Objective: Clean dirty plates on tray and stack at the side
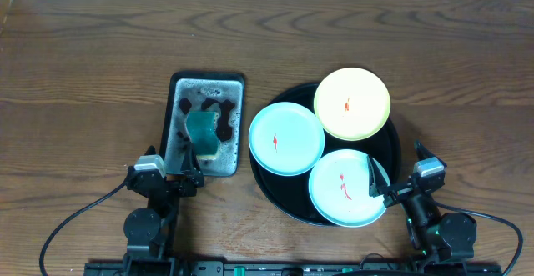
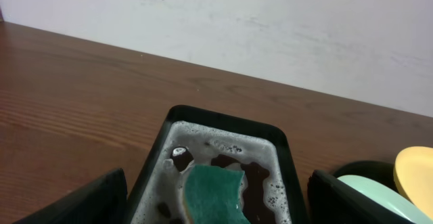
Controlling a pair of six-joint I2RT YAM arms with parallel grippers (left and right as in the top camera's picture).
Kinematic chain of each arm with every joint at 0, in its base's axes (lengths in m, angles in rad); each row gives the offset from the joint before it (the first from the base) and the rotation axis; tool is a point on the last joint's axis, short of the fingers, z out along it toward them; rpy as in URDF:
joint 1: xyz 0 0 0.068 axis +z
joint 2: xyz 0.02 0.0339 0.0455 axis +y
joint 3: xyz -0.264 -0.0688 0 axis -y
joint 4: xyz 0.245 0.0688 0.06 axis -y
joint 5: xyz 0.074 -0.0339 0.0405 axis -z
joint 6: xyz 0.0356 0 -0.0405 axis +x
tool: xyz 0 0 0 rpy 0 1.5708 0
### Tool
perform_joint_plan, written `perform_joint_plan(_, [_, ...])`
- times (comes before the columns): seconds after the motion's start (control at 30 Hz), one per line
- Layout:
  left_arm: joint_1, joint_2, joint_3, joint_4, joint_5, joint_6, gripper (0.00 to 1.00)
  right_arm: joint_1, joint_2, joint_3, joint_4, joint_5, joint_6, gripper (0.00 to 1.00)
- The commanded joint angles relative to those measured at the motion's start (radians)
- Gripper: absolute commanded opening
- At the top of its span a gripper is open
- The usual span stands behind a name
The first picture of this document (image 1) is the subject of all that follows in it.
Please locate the black rectangular soapy tray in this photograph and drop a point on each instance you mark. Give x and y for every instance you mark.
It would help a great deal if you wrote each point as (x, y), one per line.
(220, 92)

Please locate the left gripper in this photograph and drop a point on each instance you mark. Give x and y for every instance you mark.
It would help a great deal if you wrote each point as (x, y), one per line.
(193, 179)

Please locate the round black serving tray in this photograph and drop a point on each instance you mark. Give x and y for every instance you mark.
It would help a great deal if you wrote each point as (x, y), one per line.
(291, 195)

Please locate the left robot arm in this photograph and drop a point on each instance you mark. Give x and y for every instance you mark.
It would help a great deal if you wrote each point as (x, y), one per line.
(150, 230)

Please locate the light blue plate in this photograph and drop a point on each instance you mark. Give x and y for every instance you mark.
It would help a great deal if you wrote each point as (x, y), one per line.
(286, 139)
(339, 189)

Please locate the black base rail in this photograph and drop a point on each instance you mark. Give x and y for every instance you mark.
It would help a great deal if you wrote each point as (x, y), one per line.
(217, 268)

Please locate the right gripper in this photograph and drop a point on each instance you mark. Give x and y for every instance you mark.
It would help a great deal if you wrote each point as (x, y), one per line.
(378, 181)

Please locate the yellow plate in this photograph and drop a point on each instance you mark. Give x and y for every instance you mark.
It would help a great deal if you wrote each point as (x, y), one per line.
(352, 104)

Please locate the light blue plate front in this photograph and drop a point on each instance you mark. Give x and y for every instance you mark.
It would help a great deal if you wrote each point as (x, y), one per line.
(339, 189)

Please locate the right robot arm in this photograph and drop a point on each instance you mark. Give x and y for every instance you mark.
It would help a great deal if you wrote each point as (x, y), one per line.
(442, 238)

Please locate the green yellow scrubbing sponge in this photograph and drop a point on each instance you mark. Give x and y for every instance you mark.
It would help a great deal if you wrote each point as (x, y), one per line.
(201, 129)

